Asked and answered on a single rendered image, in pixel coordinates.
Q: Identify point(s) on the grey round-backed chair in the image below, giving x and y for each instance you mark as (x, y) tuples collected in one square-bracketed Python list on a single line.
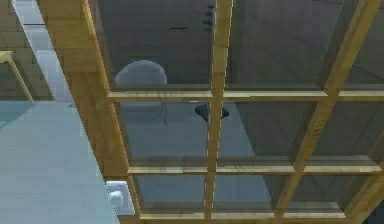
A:
[(140, 75)]

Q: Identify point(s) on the dark blue flat object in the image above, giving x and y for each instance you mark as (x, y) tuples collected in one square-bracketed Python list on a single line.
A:
[(201, 110)]

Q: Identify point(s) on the black thin bar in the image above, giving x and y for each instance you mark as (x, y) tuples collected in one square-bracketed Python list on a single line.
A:
[(178, 28)]

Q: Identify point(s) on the wooden glass-paned door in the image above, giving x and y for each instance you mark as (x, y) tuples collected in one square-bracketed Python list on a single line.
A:
[(77, 66)]

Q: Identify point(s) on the black wall hook rack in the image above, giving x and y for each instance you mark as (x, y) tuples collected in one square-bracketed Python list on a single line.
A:
[(209, 22)]

